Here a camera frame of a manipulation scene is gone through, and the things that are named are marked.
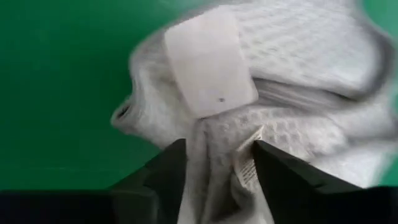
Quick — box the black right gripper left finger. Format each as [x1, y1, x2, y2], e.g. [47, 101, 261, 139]
[108, 138, 188, 224]

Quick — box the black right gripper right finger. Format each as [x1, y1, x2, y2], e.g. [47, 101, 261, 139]
[251, 139, 364, 224]

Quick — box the light grey waffle towel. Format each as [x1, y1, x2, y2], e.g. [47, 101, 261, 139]
[110, 0, 398, 224]

